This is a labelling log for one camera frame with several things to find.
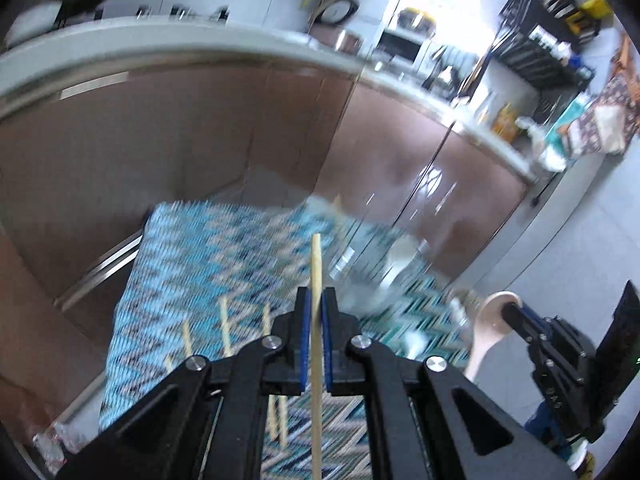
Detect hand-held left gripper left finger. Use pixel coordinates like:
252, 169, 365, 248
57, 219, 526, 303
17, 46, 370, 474
57, 287, 312, 480

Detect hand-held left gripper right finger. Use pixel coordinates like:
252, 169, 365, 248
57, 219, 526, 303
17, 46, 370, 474
322, 287, 578, 480

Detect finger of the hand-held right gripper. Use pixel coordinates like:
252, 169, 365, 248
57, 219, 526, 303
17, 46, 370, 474
501, 302, 548, 348

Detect wire and plastic utensil holder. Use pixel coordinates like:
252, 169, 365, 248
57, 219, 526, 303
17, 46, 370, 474
305, 195, 451, 317

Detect white ceramic spoon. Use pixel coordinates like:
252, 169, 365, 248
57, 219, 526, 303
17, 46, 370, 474
385, 237, 426, 296

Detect person's right hand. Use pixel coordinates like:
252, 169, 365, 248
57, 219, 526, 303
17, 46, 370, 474
522, 400, 596, 476

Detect zigzag knitted cloth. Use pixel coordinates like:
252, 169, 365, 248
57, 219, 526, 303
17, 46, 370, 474
97, 200, 476, 480

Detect yellow bottle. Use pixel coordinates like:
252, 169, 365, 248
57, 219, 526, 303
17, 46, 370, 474
492, 105, 517, 137

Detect teal packet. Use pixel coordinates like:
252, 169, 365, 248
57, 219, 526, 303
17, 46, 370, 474
545, 97, 596, 147

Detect patterned hanging cloth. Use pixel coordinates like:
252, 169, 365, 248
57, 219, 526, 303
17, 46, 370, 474
565, 75, 640, 157

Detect brown kitchen cabinet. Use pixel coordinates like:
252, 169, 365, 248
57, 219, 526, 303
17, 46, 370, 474
0, 15, 551, 411

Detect clear plastic bag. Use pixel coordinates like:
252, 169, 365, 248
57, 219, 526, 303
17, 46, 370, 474
32, 422, 86, 467

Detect black storage rack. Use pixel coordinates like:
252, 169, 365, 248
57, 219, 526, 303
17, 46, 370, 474
492, 0, 601, 107

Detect white microwave oven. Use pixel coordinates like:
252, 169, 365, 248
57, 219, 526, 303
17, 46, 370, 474
375, 27, 427, 69

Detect round wall clock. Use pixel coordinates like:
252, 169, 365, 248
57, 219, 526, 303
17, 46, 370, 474
315, 0, 359, 26

